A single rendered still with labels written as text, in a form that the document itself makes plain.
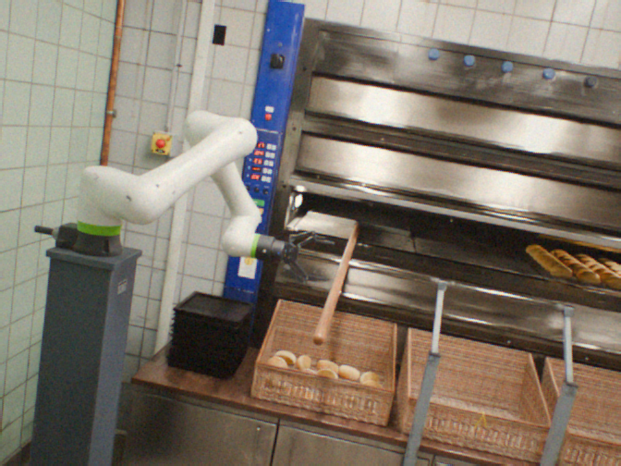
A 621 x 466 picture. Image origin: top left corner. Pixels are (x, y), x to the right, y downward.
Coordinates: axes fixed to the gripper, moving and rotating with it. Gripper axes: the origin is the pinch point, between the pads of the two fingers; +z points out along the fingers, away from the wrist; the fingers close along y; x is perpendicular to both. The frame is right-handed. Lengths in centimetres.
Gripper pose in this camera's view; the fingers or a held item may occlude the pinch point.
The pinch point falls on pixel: (327, 261)
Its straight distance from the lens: 221.3
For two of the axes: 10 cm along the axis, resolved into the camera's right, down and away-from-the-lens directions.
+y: -1.8, 9.7, 1.9
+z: 9.7, 2.0, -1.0
